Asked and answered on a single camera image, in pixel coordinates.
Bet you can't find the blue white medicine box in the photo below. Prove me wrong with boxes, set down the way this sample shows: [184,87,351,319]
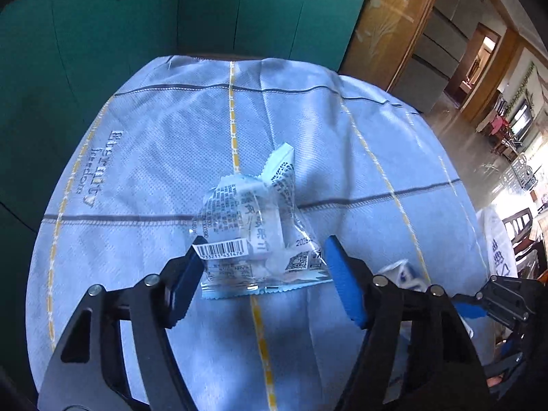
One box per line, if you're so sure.
[378,260,428,292]

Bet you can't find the grey refrigerator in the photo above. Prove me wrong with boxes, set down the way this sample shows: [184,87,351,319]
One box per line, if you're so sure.
[391,0,484,113]

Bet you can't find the wooden chair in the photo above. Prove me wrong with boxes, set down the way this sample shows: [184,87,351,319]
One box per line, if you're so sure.
[503,208,547,269]

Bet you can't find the clear printed snack wrapper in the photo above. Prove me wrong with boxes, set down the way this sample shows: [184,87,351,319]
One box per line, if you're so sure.
[189,143,332,300]

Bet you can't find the green lower kitchen cabinets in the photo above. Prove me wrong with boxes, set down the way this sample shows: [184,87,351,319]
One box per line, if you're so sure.
[1,0,366,230]

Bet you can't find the white lined trash bin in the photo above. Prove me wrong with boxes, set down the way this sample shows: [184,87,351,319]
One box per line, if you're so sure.
[476,205,518,278]

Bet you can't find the blue checked tablecloth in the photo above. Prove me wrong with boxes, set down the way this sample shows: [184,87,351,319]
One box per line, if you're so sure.
[26,56,491,410]

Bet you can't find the wooden glass sliding door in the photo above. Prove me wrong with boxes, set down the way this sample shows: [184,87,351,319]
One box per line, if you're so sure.
[339,0,436,91]

